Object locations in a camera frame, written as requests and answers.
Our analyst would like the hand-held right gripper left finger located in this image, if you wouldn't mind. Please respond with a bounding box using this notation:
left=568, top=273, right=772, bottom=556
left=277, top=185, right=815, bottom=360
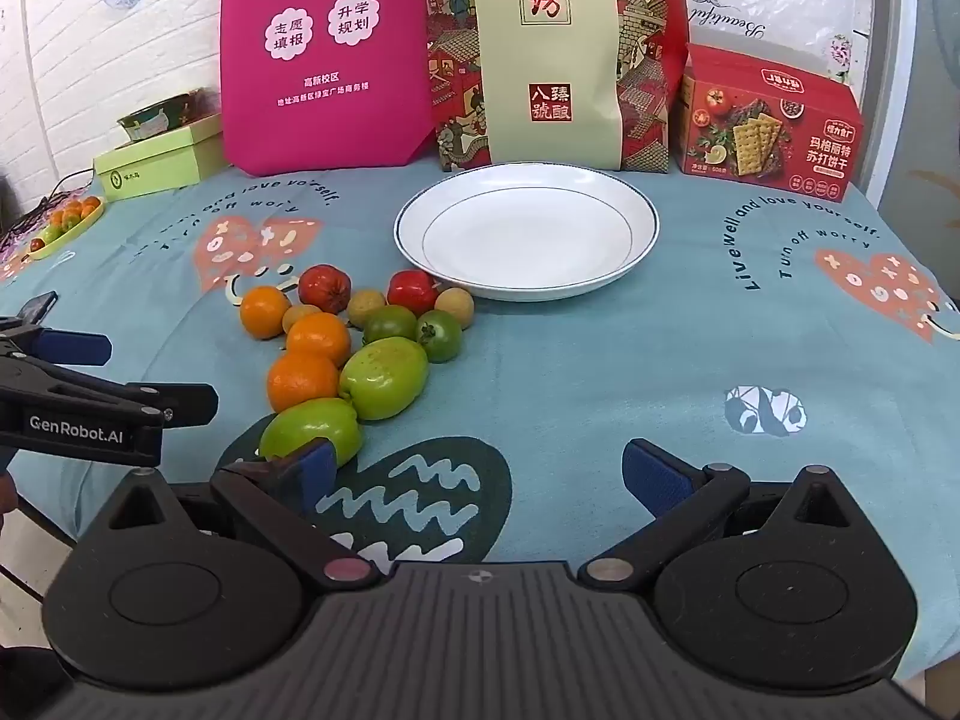
left=79, top=438, right=383, bottom=592

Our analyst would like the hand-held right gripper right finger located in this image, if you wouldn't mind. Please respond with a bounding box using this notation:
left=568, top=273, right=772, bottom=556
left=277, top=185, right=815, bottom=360
left=577, top=436, right=880, bottom=590

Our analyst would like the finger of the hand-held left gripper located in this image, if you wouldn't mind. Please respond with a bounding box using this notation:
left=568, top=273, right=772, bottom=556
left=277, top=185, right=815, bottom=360
left=0, top=358, right=219, bottom=432
left=0, top=315, right=113, bottom=367

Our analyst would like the large light green fruit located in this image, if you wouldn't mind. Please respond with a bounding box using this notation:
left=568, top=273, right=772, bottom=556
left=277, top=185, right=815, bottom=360
left=259, top=397, right=365, bottom=467
left=338, top=337, right=430, bottom=421

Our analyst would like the orange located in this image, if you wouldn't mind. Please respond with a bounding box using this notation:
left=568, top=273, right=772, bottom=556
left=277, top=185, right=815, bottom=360
left=267, top=351, right=342, bottom=415
left=240, top=285, right=292, bottom=340
left=286, top=313, right=352, bottom=367

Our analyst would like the white plate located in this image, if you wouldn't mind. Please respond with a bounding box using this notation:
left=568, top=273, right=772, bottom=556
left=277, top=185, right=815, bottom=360
left=394, top=163, right=662, bottom=302

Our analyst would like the row of small fruits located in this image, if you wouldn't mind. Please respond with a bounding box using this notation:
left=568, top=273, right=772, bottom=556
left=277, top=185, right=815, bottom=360
left=30, top=196, right=102, bottom=254

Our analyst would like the small dark flat object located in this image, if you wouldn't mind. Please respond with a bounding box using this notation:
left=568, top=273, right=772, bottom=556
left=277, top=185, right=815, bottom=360
left=16, top=290, right=59, bottom=325

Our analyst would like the teal printed tablecloth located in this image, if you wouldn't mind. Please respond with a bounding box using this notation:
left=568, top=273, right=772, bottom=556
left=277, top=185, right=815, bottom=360
left=0, top=157, right=960, bottom=683

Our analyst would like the light green tray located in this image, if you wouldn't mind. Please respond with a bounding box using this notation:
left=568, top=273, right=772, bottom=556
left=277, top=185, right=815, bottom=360
left=26, top=196, right=106, bottom=262

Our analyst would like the green tomato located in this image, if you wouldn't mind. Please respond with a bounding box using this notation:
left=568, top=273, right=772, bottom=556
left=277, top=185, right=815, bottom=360
left=363, top=305, right=418, bottom=344
left=416, top=310, right=464, bottom=363

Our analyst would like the red tomato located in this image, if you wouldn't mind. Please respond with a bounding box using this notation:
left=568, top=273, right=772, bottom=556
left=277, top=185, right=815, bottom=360
left=386, top=269, right=440, bottom=310
left=298, top=264, right=353, bottom=314

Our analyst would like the light green box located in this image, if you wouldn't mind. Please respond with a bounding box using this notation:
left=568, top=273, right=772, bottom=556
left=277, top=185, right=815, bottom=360
left=93, top=116, right=226, bottom=202

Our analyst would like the green patterned bowl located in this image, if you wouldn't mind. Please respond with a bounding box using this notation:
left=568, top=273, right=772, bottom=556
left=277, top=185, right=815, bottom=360
left=116, top=88, right=218, bottom=143

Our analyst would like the pink paper bag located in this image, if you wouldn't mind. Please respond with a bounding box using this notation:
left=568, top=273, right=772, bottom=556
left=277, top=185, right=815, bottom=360
left=220, top=0, right=436, bottom=177

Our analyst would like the red cracker box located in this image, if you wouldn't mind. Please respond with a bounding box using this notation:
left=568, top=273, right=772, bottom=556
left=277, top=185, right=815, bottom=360
left=671, top=43, right=865, bottom=203

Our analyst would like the red and green gift bag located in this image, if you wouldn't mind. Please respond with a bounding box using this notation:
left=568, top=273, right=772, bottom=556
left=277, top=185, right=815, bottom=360
left=418, top=0, right=691, bottom=173

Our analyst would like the thin cable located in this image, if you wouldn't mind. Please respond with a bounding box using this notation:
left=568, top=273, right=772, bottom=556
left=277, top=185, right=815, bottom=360
left=22, top=169, right=98, bottom=227

